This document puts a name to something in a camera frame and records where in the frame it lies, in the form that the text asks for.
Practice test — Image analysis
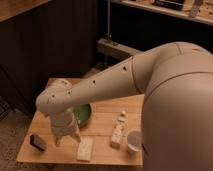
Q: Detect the white sponge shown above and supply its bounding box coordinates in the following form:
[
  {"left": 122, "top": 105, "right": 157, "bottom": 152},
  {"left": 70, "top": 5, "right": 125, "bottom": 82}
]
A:
[{"left": 77, "top": 138, "right": 93, "bottom": 161}]

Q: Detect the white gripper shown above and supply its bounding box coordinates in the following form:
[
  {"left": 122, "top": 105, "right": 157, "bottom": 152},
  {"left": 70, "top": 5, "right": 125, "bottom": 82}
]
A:
[{"left": 50, "top": 111, "right": 81, "bottom": 147}]

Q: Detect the green bowl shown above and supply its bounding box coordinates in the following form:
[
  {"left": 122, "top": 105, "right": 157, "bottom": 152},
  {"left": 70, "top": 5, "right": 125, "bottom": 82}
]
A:
[{"left": 73, "top": 104, "right": 92, "bottom": 128}]

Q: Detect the white paper cup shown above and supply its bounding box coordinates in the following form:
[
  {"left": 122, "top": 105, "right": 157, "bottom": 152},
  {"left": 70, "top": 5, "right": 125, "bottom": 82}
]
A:
[{"left": 127, "top": 130, "right": 142, "bottom": 155}]

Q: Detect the wooden table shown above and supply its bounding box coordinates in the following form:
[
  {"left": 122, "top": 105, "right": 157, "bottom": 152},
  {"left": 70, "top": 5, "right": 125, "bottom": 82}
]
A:
[{"left": 16, "top": 77, "right": 148, "bottom": 168}]

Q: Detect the upper shelf with items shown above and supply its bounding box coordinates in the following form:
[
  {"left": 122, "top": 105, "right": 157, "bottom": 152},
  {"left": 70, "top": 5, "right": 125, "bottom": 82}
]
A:
[{"left": 112, "top": 0, "right": 213, "bottom": 26}]

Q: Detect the white bottle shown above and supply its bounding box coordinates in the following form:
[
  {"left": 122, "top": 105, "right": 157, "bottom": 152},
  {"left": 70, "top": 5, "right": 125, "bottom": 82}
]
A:
[{"left": 110, "top": 111, "right": 126, "bottom": 149}]

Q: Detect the metal shelf ledge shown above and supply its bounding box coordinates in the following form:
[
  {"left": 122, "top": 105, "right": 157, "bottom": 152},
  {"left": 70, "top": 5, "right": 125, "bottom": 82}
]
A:
[{"left": 97, "top": 38, "right": 141, "bottom": 60}]

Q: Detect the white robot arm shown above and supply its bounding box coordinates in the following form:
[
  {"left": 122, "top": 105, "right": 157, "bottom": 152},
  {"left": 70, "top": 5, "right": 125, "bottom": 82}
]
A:
[{"left": 36, "top": 42, "right": 213, "bottom": 171}]

